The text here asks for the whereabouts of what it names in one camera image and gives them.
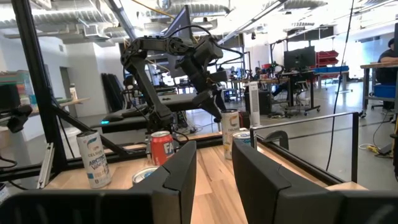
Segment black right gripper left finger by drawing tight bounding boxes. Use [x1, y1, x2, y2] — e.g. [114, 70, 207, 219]
[0, 139, 198, 224]

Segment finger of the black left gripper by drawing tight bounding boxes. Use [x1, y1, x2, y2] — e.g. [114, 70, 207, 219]
[192, 90, 215, 108]
[205, 98, 223, 123]

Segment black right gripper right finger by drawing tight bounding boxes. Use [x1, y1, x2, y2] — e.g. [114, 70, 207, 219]
[231, 138, 398, 224]

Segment blue silver Red Bull can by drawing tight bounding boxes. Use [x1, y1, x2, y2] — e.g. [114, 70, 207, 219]
[131, 166, 160, 186]
[232, 130, 252, 146]

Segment white Celsius Arctic Vibe can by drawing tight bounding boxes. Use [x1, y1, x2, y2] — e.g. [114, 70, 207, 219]
[76, 130, 112, 190]

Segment red Fanta soda can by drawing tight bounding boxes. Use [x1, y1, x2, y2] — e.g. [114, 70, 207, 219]
[149, 130, 175, 167]

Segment colourful box shelf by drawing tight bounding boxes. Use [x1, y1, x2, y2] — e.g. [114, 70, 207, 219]
[0, 70, 35, 108]

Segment white tower fan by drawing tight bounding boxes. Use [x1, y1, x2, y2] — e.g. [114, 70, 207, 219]
[248, 81, 261, 128]

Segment black computer tower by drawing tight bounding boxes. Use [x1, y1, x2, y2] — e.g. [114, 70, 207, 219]
[244, 90, 272, 116]

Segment gray angled display panel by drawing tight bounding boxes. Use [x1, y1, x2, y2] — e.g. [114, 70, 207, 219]
[164, 4, 194, 43]

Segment black bench with teal light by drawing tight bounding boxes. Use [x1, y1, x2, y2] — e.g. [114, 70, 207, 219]
[90, 93, 200, 134]

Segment yellow white floor plug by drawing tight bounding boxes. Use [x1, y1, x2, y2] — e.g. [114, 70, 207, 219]
[358, 142, 379, 156]

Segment black upright panels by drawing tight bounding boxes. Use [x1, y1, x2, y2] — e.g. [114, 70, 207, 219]
[101, 73, 126, 113]

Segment black desk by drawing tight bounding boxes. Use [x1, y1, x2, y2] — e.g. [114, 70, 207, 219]
[269, 70, 322, 116]

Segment black floor box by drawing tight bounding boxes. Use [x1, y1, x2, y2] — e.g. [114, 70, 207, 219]
[377, 141, 395, 156]

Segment black computer monitor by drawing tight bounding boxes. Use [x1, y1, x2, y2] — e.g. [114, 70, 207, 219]
[283, 45, 317, 71]

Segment light wooden table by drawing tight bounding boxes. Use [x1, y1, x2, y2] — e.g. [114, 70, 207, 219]
[29, 97, 91, 118]

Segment blue storage bins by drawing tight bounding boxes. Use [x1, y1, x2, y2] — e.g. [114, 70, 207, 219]
[312, 65, 350, 74]

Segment red storage bins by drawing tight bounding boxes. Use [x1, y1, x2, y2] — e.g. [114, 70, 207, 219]
[315, 49, 340, 68]

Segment blue plastic bin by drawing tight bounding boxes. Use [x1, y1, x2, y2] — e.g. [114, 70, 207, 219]
[373, 84, 397, 98]

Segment wooden workbench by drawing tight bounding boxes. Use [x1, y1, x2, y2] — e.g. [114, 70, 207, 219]
[359, 61, 398, 118]

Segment person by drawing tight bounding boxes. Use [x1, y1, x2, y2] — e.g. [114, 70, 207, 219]
[374, 37, 398, 110]

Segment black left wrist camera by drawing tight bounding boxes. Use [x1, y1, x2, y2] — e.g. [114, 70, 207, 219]
[208, 69, 231, 83]

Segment silver aluminium bracket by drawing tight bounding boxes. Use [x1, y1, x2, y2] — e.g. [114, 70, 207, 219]
[36, 142, 56, 190]

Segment gray curved bracket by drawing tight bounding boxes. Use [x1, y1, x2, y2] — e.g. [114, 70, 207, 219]
[263, 129, 290, 151]

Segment wooden shelf with black frame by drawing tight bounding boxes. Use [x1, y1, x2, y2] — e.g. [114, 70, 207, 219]
[249, 111, 368, 192]

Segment black clamp mount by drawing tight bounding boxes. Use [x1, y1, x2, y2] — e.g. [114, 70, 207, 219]
[0, 104, 34, 134]

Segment long black hanging cable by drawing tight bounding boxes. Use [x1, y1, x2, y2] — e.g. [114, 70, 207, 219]
[325, 0, 355, 171]

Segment black aluminium rig frame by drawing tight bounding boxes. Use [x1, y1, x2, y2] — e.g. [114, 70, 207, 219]
[0, 0, 345, 191]

